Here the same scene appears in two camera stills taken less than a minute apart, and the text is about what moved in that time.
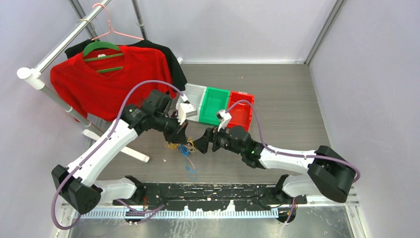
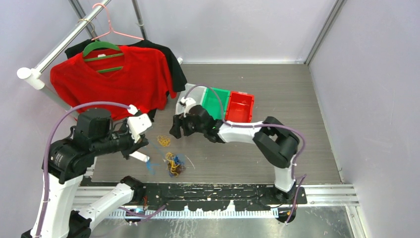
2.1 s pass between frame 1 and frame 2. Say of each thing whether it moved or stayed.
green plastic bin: stayed
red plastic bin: stayed
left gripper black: moved
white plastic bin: stayed
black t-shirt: stayed
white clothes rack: stayed
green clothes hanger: stayed
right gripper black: moved
